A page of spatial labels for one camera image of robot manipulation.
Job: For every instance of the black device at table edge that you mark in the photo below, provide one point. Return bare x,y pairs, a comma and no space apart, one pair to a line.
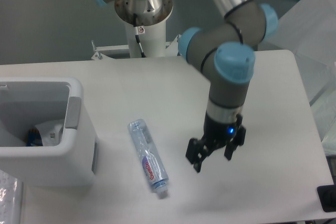
326,195

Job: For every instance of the blue snack wrapper in bin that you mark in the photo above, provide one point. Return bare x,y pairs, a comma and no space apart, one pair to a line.
33,138

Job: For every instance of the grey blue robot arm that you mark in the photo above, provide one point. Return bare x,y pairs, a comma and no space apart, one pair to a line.
223,55

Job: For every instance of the crushed clear plastic bottle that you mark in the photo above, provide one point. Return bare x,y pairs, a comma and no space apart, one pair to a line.
149,157

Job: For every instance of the white pedestal foot frame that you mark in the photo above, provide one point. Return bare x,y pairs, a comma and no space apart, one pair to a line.
122,51

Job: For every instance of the translucent plastic covered box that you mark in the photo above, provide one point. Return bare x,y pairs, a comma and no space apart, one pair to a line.
308,31

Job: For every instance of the white trash can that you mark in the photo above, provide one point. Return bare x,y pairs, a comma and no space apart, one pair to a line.
27,101

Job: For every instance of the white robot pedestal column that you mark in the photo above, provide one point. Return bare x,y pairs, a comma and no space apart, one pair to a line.
151,39

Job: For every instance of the clear plastic sheet bottom left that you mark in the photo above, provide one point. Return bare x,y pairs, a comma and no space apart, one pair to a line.
11,198

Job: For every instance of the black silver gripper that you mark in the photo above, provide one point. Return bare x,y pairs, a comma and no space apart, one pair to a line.
222,127

